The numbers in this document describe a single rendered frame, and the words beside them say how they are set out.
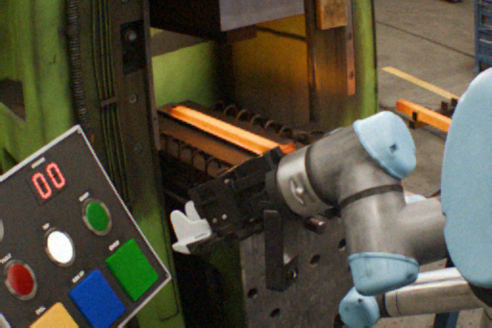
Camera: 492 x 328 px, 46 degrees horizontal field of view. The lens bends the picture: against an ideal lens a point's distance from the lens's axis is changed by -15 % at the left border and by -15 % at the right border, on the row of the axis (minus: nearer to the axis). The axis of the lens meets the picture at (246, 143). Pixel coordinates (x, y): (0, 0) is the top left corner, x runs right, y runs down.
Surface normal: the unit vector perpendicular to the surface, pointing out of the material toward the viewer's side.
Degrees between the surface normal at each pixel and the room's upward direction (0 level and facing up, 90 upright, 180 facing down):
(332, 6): 90
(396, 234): 45
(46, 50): 90
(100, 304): 60
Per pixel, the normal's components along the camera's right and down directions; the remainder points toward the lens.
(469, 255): -0.98, -0.01
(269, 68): -0.77, 0.29
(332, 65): 0.64, 0.27
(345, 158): -0.65, -0.17
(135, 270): 0.75, -0.35
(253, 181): -0.49, 0.29
